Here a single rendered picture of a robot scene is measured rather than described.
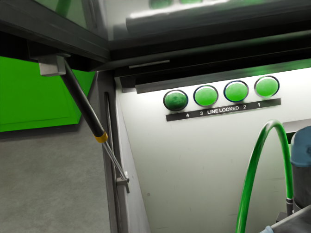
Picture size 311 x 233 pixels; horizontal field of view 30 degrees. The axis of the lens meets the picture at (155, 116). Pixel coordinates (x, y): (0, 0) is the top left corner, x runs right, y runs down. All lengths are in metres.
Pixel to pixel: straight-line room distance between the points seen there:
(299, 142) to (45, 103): 2.95
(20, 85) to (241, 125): 2.57
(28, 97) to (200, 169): 2.51
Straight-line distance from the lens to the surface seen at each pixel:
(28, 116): 3.75
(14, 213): 3.29
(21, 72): 3.60
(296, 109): 1.20
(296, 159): 0.82
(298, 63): 1.11
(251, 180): 0.88
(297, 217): 0.72
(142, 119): 1.18
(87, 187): 3.28
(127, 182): 1.08
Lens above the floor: 1.96
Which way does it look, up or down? 32 degrees down
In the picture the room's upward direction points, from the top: 11 degrees counter-clockwise
